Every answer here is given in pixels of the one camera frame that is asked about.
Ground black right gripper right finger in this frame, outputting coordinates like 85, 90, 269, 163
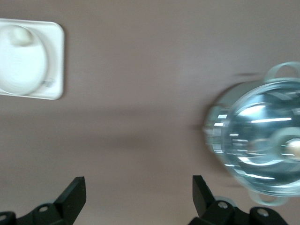
187, 175, 249, 225

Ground pale green electric pot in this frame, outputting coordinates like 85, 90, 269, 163
202, 60, 300, 207

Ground glass pot lid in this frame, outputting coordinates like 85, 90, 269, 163
224, 81, 300, 194

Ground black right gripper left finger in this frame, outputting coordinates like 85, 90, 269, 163
14, 177, 87, 225

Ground cream rabbit print tray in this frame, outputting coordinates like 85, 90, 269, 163
0, 18, 65, 101

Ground cream round plate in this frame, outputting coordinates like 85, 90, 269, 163
0, 25, 47, 96

